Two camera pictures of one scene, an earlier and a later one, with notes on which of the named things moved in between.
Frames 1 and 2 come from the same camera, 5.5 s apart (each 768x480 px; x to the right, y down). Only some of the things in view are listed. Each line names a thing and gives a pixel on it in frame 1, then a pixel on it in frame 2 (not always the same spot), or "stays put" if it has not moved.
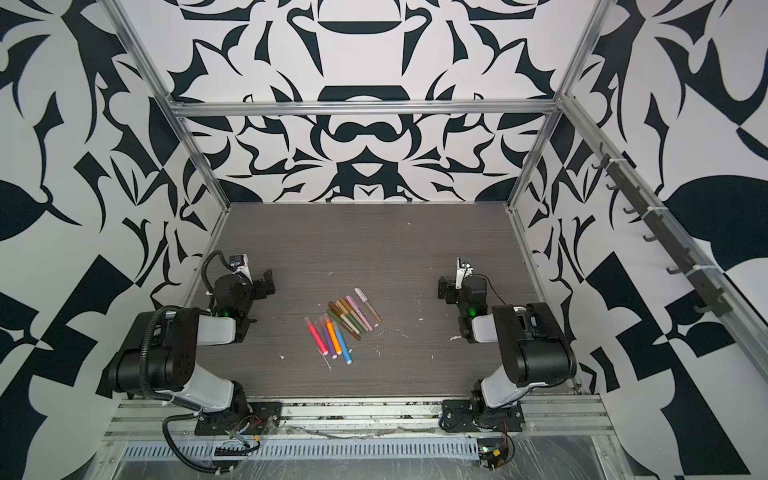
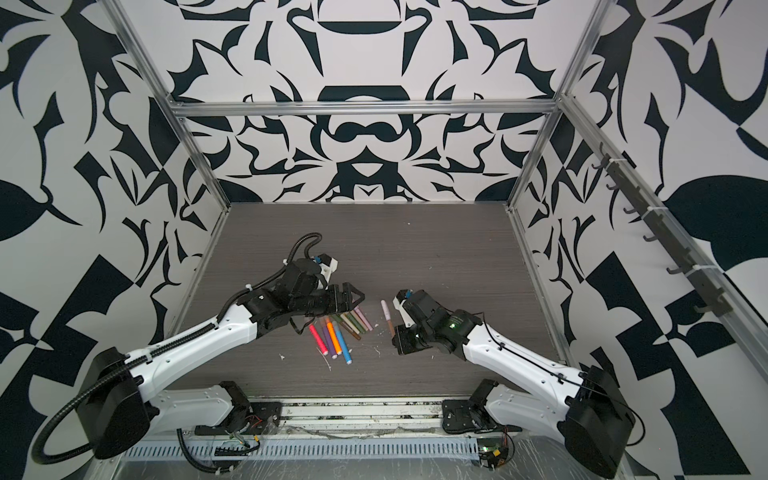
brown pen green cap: [345, 326] stays put
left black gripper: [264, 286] to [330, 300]
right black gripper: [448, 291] to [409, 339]
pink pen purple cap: [359, 313] stays put
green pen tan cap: [350, 317] stays put
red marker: [316, 336] stays put
